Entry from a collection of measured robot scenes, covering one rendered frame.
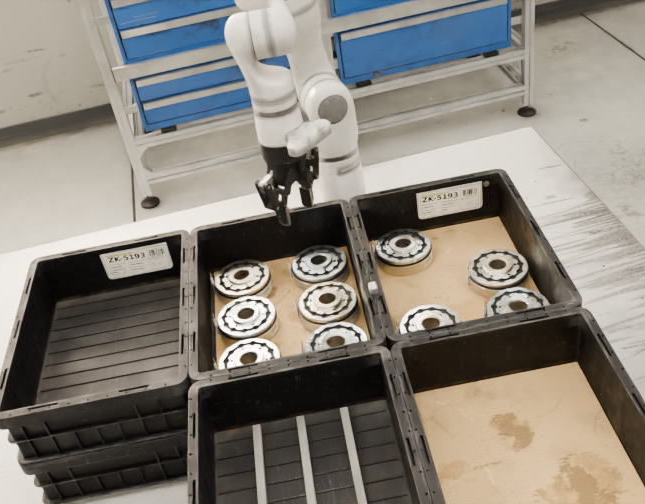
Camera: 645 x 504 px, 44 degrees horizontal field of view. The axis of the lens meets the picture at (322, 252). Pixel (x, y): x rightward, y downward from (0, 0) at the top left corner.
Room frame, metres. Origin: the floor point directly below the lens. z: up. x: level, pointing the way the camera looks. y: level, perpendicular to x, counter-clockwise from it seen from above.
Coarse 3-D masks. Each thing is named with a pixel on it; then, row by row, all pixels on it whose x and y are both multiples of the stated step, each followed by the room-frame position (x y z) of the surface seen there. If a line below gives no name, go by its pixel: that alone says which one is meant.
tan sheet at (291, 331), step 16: (272, 272) 1.19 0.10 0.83; (288, 272) 1.18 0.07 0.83; (352, 272) 1.15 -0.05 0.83; (288, 288) 1.14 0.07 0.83; (288, 304) 1.09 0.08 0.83; (288, 320) 1.05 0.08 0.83; (288, 336) 1.01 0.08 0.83; (304, 336) 1.00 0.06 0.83; (368, 336) 0.98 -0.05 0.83; (288, 352) 0.97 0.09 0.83
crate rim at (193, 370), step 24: (264, 216) 1.24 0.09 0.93; (192, 240) 1.20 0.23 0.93; (192, 264) 1.13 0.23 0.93; (360, 264) 1.06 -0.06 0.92; (192, 288) 1.06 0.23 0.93; (192, 312) 1.00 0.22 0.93; (192, 336) 0.94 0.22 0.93; (384, 336) 0.86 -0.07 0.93; (192, 360) 0.89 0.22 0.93; (264, 360) 0.86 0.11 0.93; (288, 360) 0.85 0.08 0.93; (192, 384) 0.86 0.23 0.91
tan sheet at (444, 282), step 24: (432, 240) 1.20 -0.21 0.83; (456, 240) 1.19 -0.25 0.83; (480, 240) 1.17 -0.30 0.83; (504, 240) 1.16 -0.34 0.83; (432, 264) 1.13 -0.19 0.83; (456, 264) 1.12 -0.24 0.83; (384, 288) 1.09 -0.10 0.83; (408, 288) 1.08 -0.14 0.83; (432, 288) 1.07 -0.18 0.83; (456, 288) 1.05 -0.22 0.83; (528, 288) 1.02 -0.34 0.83; (456, 312) 0.99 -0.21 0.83; (480, 312) 0.98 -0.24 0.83
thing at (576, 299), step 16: (464, 176) 1.25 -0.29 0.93; (480, 176) 1.24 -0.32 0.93; (384, 192) 1.24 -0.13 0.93; (400, 192) 1.24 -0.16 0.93; (512, 192) 1.17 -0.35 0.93; (352, 208) 1.21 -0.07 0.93; (528, 208) 1.11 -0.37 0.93; (528, 224) 1.07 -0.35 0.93; (544, 240) 1.02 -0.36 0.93; (368, 256) 1.08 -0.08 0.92; (368, 272) 1.02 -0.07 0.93; (560, 272) 0.95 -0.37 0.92; (576, 288) 0.89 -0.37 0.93; (384, 304) 0.94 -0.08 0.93; (560, 304) 0.86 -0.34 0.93; (576, 304) 0.86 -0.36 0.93; (384, 320) 0.90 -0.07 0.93; (480, 320) 0.86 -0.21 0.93; (496, 320) 0.86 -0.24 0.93; (400, 336) 0.86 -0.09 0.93; (416, 336) 0.85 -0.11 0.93
